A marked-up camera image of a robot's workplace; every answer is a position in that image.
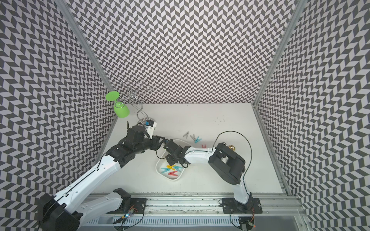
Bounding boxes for white plastic storage box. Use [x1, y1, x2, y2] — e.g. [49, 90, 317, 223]
[155, 145, 185, 181]

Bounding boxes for red clothespin bottom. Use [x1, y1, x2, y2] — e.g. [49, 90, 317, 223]
[168, 171, 178, 177]

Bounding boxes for teal clothespin bottom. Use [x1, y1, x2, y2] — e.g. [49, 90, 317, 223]
[161, 167, 171, 174]

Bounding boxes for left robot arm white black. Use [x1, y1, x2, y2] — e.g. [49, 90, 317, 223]
[36, 125, 165, 231]

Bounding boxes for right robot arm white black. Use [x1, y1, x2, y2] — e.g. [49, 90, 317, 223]
[164, 139, 251, 205]

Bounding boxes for green plastic wine glass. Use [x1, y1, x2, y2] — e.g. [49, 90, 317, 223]
[105, 91, 130, 118]

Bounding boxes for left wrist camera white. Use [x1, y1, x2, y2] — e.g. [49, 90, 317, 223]
[144, 119, 157, 139]

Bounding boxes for aluminium rail frame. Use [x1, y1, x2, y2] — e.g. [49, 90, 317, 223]
[84, 193, 312, 231]

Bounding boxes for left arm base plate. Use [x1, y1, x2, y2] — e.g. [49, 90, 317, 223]
[108, 198, 147, 214]

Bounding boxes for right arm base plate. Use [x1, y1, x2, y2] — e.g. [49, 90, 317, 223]
[221, 197, 263, 214]

